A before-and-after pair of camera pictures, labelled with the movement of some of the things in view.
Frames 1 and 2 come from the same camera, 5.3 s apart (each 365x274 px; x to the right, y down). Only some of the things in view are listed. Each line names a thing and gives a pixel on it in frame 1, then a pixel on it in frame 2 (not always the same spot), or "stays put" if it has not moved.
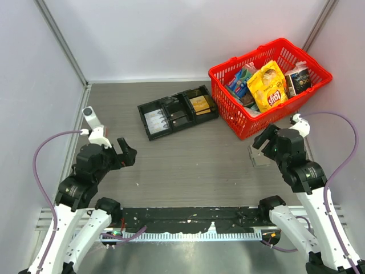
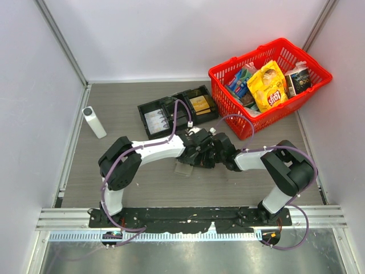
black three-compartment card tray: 168,115 stays put
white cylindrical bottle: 90,117 stays put
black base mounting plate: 183,219 stays put
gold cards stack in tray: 200,105 stays put
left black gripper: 129,154 to 186,160
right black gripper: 270,133 to 204,161
